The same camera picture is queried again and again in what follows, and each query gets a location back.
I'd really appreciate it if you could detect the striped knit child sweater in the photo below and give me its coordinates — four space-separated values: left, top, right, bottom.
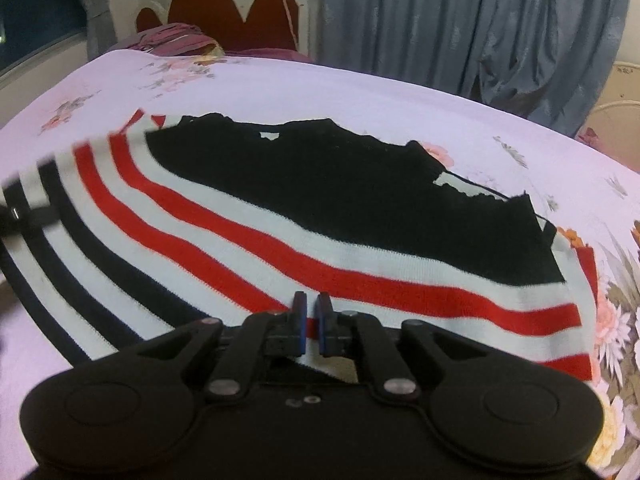
1 112 597 380

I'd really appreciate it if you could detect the dark window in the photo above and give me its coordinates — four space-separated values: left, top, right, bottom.
1 0 86 70

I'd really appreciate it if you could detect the pink floral bed sheet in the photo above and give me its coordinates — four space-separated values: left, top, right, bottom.
1 51 639 479

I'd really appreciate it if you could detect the pink pillow at cream headboard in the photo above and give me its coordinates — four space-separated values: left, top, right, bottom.
575 126 604 152

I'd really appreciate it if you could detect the red heart-shaped headboard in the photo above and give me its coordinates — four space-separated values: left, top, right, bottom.
134 0 309 55

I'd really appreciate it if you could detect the blue centre curtain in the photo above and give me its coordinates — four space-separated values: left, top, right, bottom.
319 0 629 136

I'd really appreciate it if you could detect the white hanging cable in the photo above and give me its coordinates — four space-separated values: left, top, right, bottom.
264 0 306 53

